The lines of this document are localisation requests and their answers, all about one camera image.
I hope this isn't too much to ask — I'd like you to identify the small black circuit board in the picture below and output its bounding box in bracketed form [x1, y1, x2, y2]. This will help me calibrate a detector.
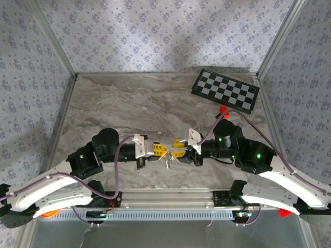
[86, 210, 114, 221]
[234, 210, 253, 220]

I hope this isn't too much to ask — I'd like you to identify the small red toy brick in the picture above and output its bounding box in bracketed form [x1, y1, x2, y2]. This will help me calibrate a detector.
[218, 105, 231, 119]

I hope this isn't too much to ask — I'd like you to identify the black and grey chessboard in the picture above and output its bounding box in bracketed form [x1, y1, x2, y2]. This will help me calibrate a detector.
[190, 68, 261, 115]

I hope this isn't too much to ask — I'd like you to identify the grey metal sheet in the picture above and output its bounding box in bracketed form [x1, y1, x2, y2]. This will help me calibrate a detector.
[33, 219, 308, 248]

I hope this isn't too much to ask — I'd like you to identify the orange round object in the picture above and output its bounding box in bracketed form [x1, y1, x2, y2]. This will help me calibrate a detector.
[40, 209, 60, 218]

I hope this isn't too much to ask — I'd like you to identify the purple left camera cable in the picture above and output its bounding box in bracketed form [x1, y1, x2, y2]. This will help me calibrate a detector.
[0, 135, 137, 201]

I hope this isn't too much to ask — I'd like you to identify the purple camera cable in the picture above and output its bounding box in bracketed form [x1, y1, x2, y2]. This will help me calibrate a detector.
[0, 135, 137, 201]
[197, 110, 331, 196]

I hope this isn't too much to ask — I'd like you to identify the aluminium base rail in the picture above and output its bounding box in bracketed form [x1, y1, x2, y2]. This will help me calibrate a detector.
[104, 188, 233, 209]

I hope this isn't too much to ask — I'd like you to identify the aluminium table edge rail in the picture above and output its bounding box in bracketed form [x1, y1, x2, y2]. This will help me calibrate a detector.
[41, 74, 78, 174]
[254, 76, 288, 168]

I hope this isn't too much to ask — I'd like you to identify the thin purple base cable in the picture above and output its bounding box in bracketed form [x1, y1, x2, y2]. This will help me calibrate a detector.
[235, 204, 262, 228]
[71, 205, 94, 228]

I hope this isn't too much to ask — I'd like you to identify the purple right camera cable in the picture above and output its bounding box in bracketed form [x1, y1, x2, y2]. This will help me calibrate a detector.
[197, 110, 331, 196]

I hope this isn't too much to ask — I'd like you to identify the grey slotted cable duct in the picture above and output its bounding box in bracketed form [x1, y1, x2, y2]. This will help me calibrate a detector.
[59, 208, 235, 222]

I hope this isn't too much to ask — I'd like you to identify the aluminium frame post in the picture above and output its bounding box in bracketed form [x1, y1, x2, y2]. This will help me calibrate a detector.
[27, 0, 78, 78]
[257, 0, 308, 78]

